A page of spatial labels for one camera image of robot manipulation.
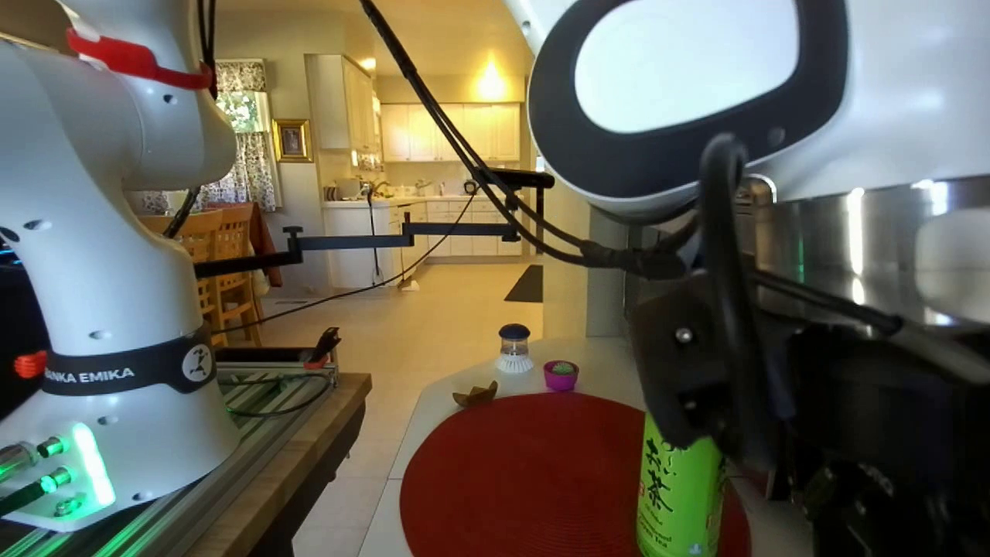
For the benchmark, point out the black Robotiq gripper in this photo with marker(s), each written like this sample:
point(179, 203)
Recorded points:
point(887, 443)

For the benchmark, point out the green tea bottle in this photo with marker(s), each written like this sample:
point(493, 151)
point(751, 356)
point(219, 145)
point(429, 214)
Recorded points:
point(675, 506)

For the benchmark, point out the small magenta cup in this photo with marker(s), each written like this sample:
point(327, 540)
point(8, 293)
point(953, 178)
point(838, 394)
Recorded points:
point(562, 378)

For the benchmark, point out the small jar with black lid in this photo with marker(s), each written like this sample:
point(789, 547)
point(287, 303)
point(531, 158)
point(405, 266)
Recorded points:
point(516, 346)

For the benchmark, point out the dark floor mat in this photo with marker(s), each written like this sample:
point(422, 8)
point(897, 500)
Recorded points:
point(528, 281)

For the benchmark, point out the red round woven placemat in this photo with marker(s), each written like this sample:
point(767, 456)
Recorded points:
point(516, 482)

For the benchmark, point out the small brown toy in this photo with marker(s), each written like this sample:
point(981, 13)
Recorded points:
point(477, 398)

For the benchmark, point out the white kitchen counter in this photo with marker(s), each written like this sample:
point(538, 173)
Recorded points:
point(413, 220)

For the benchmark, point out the black and red clamp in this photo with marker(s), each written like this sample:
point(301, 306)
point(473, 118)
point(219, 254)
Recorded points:
point(327, 351)

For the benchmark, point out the framed picture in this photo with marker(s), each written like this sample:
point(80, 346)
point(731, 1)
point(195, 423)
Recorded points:
point(293, 141)

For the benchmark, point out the wooden chair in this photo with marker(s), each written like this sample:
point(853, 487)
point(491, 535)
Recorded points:
point(233, 279)

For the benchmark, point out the patterned curtain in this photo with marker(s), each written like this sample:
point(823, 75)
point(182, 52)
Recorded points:
point(248, 134)

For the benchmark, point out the black stereo camera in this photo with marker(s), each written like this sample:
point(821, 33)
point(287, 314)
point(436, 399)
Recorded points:
point(528, 178)

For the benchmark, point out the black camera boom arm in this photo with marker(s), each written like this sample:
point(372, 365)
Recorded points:
point(351, 242)

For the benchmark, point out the white kitchen wall cabinet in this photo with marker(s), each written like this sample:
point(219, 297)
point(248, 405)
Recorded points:
point(334, 108)

